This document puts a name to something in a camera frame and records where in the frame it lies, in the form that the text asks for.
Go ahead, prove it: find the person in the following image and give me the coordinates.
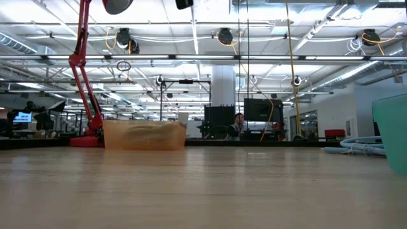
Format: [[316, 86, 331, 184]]
[[224, 112, 246, 141]]

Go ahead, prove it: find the teal translucent plastic bin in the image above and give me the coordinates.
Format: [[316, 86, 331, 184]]
[[371, 93, 407, 176]]

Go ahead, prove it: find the yellow hanging cable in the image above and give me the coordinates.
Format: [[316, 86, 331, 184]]
[[285, 0, 305, 141]]

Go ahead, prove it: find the black hanging cable loop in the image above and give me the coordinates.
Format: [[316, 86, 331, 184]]
[[116, 60, 132, 73]]

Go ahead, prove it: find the background blue screen monitor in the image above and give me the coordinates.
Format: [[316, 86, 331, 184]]
[[8, 109, 33, 125]]

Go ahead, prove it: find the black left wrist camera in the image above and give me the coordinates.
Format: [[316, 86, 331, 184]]
[[175, 0, 195, 10]]

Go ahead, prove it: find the black cabinet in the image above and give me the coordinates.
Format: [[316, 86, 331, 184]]
[[203, 106, 237, 141]]

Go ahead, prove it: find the red desk lamp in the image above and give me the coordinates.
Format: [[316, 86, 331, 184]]
[[68, 0, 135, 148]]

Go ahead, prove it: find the white square pillar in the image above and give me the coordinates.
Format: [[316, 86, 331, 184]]
[[211, 66, 237, 108]]

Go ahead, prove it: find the black television screen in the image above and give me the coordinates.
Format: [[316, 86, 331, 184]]
[[244, 98, 284, 123]]

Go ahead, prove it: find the orange translucent plastic bin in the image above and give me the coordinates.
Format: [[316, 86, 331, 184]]
[[102, 119, 188, 151]]

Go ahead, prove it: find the light blue cable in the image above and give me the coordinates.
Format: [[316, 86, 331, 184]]
[[322, 135, 387, 157]]

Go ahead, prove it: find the black metal station frame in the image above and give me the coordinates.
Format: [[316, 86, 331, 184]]
[[0, 137, 343, 150]]

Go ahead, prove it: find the red seat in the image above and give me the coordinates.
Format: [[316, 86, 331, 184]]
[[324, 128, 347, 141]]

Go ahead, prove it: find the background robot station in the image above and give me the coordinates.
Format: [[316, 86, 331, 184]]
[[25, 101, 67, 132]]

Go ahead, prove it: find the yellow reel cord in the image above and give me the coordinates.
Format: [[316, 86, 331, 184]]
[[222, 39, 275, 142]]

